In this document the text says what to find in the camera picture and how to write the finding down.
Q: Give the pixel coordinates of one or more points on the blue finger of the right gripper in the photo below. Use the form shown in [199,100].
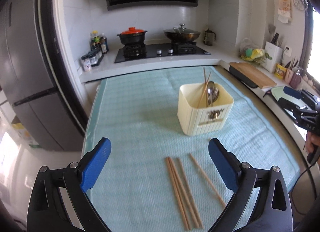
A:
[292,92]
[288,105]

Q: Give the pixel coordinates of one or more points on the wok with glass lid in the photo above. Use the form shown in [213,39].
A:
[181,34]

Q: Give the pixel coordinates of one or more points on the wooden chopstick nine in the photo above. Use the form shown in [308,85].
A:
[205,86]

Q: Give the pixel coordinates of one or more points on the dark french press jug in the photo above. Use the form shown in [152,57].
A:
[209,37]

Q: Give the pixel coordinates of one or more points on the wooden cutting board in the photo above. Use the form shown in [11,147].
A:
[255,75]

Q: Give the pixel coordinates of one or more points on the steel spoon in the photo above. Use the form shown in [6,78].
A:
[209,87]
[213,95]

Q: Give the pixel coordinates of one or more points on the green cutting board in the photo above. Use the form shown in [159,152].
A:
[278,92]

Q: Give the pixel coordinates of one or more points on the hanging wall calendar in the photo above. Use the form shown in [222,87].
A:
[284,11]

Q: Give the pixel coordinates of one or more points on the cream plastic utensil holder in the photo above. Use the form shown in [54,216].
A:
[195,116]

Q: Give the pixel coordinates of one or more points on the wire wall trivet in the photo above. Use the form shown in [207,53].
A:
[301,5]

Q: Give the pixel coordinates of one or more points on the wooden chopstick seven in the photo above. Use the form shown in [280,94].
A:
[205,176]

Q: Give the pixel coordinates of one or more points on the black tray under board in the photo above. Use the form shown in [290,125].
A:
[241,77]

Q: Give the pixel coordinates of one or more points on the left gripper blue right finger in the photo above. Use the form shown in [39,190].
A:
[226,163]

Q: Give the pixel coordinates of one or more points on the wooden chopstick two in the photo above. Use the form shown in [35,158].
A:
[185,200]

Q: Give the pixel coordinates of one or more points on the white knife block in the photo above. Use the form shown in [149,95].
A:
[273,56]

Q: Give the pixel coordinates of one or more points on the purple soap bottle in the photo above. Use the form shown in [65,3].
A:
[296,79]

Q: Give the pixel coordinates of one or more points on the white spice shaker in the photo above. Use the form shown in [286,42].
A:
[86,63]

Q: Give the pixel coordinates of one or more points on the yellow tin can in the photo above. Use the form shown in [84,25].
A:
[280,71]

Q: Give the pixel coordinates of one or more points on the wooden chopstick one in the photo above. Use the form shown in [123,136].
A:
[177,194]

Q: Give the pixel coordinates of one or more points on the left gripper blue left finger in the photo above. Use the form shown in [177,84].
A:
[93,162]

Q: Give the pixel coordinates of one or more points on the yellow cardboard box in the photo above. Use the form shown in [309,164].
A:
[25,135]

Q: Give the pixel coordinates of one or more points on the light blue woven table mat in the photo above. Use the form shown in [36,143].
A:
[138,114]

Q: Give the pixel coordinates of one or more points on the sauce bottles group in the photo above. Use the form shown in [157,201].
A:
[99,41]

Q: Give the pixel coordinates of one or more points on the spice jar rack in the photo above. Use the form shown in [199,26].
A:
[95,56]

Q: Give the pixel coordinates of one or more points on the pink utensil cup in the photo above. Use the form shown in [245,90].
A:
[288,76]

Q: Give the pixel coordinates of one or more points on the wooden chopstick eight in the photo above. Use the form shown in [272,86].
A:
[202,95]

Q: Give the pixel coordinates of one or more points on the black pot orange lid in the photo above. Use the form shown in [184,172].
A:
[132,36]

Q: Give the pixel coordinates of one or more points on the person's right hand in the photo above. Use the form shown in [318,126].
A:
[312,141]

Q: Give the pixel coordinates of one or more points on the black gas cooktop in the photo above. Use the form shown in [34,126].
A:
[143,51]

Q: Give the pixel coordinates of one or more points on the grey double door refrigerator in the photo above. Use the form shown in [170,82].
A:
[34,77]

